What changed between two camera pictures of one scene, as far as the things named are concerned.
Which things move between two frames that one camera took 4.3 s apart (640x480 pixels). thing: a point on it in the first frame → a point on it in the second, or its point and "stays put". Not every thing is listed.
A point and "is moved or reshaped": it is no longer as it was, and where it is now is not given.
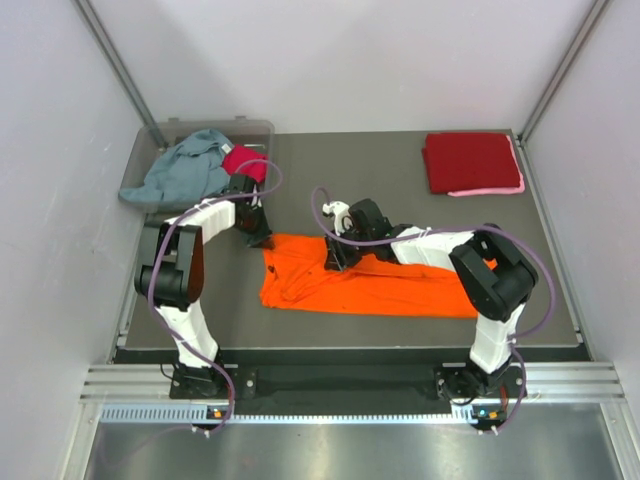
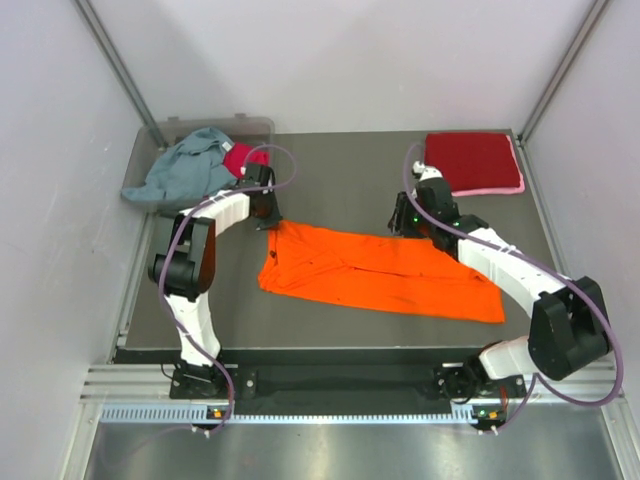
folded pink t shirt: (498, 190) stays put
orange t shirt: (294, 277) is moved or reshaped
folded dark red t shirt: (469, 161) stays put
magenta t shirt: (244, 160) stays put
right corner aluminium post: (595, 16) stays put
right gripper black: (338, 259) → (399, 223)
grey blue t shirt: (192, 168) stays put
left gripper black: (261, 238) → (273, 218)
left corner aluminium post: (95, 28) stays put
